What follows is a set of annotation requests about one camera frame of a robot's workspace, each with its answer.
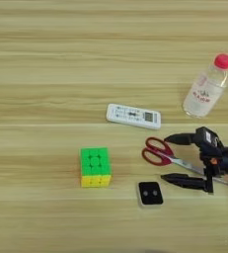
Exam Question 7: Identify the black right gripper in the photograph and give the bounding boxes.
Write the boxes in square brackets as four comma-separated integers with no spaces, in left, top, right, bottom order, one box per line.
[160,131,228,195]

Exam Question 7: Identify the small black square device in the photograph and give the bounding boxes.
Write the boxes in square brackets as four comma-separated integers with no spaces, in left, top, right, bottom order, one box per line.
[137,181,165,209]

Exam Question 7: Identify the clear bottle red cap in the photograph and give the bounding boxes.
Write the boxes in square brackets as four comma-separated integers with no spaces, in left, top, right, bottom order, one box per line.
[182,53,228,119]

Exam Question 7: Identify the colourful puzzle cube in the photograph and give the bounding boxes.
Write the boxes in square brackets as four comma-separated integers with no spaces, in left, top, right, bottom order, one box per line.
[80,146,113,189]

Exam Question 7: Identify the white remote control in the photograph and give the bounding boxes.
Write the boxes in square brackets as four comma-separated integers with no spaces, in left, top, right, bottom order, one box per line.
[106,103,162,130]

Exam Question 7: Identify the red handled scissors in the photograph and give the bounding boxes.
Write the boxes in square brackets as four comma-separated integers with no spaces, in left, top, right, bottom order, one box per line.
[141,136,228,187]

